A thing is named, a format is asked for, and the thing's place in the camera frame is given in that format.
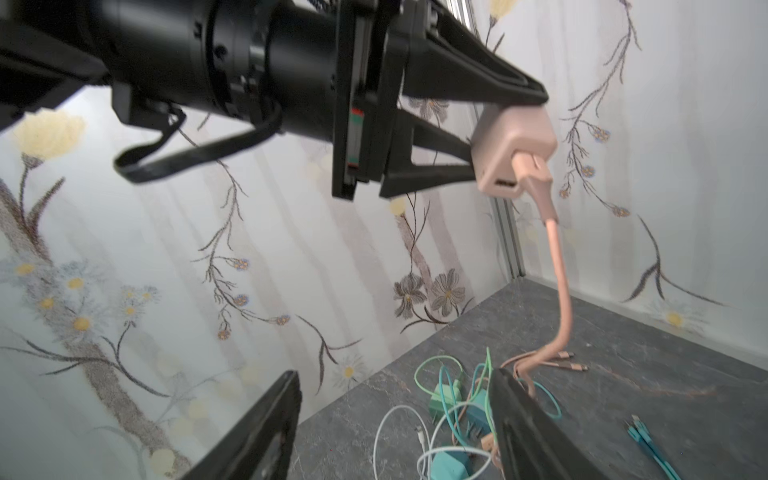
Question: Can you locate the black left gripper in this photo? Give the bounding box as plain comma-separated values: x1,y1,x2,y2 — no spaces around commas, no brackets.
331,1,549,200

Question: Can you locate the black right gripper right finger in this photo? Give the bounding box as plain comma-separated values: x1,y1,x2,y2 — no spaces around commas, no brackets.
488,369,607,480

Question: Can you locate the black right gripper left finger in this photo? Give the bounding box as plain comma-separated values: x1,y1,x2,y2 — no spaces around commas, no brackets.
184,370,302,480

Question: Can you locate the pink charger cube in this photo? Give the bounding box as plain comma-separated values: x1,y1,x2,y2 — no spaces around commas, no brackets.
471,105,558,199

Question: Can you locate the pink multi-head cable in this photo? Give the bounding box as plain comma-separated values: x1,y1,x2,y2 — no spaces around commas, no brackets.
499,152,590,397

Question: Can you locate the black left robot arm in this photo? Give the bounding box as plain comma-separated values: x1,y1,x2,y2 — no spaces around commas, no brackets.
1,1,548,200

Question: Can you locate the teal charger cube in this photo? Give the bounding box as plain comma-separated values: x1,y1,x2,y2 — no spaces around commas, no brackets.
465,388,491,439
429,451,472,480

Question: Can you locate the green charger cube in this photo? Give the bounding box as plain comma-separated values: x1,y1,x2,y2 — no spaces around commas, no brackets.
428,381,462,424

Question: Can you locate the white charging cable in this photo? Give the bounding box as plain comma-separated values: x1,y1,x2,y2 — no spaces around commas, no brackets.
372,401,499,480

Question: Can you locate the teal multi-head cable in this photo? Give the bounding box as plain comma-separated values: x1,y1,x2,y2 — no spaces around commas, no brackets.
625,413,682,480

